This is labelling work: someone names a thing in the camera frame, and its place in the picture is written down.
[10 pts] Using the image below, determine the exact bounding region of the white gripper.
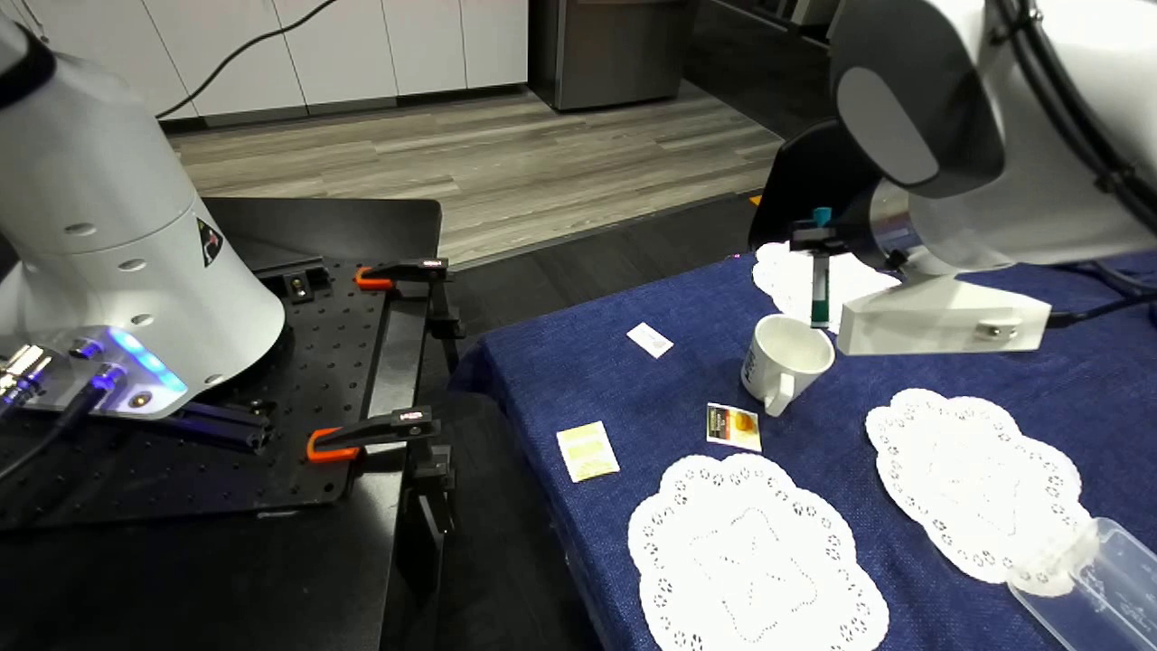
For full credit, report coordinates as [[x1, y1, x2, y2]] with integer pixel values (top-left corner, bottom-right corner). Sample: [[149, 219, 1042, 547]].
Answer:
[[789, 219, 1055, 360]]

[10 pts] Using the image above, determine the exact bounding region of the teal capped marker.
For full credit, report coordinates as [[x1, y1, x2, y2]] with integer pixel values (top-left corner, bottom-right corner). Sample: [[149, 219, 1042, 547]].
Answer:
[[807, 203, 840, 334]]

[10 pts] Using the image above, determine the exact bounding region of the white ceramic mug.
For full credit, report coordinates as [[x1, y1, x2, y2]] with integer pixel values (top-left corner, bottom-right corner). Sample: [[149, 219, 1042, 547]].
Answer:
[[737, 311, 840, 419]]

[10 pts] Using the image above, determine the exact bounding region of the white paper lace doily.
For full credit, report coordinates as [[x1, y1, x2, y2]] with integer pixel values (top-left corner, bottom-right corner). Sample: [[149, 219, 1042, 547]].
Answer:
[[859, 383, 1101, 601], [749, 236, 904, 337], [624, 447, 892, 651]]

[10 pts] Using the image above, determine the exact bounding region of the black chair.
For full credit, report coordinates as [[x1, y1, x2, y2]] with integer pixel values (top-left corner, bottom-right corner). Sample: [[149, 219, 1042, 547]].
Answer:
[[746, 114, 887, 253]]

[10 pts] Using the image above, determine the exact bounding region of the blue denim table cloth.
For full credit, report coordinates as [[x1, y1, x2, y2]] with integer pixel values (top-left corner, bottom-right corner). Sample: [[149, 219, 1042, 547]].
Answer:
[[447, 231, 1157, 651]]

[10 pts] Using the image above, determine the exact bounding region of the dark background furniture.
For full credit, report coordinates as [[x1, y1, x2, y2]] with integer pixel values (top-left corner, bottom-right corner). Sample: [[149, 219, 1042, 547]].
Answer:
[[690, 0, 845, 137]]

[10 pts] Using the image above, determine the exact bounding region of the small white paper sachet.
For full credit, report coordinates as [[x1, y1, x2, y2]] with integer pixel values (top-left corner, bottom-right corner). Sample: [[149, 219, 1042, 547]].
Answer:
[[620, 317, 675, 360]]

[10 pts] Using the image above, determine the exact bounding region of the small colourful sachet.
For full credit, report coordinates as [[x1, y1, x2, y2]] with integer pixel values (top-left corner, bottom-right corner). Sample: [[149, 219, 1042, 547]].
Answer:
[[701, 401, 766, 457]]

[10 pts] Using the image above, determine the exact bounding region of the stainless steel appliance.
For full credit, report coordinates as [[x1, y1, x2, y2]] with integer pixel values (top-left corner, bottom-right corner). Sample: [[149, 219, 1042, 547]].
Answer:
[[529, 0, 699, 114]]

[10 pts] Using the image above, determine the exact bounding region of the pale yellow paper sachet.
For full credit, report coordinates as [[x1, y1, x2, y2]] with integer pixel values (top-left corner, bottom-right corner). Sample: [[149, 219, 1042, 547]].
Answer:
[[553, 419, 620, 486]]

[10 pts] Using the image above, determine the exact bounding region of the black orange bar clamp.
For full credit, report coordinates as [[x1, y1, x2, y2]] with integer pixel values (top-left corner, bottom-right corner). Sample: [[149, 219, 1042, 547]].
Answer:
[[350, 253, 453, 301], [301, 405, 442, 470]]

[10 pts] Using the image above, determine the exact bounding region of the clear plastic container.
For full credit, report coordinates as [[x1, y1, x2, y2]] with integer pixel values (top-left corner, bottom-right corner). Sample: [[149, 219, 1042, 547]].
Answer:
[[1002, 512, 1157, 651]]

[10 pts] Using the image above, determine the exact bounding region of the white cabinet row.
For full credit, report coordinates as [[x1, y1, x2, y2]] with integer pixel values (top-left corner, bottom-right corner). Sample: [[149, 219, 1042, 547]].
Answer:
[[31, 0, 534, 121]]

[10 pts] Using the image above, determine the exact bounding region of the black perforated robot table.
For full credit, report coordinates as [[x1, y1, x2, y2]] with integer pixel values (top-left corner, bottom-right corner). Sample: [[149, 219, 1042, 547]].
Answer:
[[0, 195, 471, 651]]

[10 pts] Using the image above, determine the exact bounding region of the small black bracket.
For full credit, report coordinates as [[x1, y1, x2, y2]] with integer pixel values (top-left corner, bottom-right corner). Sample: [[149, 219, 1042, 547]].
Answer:
[[287, 265, 336, 307]]

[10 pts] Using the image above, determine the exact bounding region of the black wall cable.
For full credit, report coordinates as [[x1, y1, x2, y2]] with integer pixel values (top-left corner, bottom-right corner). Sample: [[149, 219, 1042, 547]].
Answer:
[[155, 0, 338, 121]]

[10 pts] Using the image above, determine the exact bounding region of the black base cable bundle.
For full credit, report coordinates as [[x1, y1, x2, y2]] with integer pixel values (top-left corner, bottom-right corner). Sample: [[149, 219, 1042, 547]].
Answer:
[[0, 341, 278, 486]]

